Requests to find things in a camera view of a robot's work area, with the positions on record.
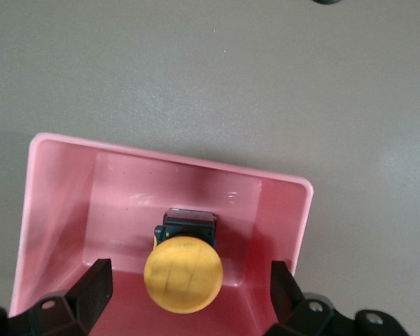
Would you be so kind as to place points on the yellow push button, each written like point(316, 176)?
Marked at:
point(182, 273)

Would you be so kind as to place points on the pink plastic bin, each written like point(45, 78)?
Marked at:
point(126, 196)

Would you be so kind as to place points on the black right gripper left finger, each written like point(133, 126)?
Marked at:
point(87, 290)

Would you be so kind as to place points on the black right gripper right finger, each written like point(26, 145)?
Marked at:
point(290, 311)

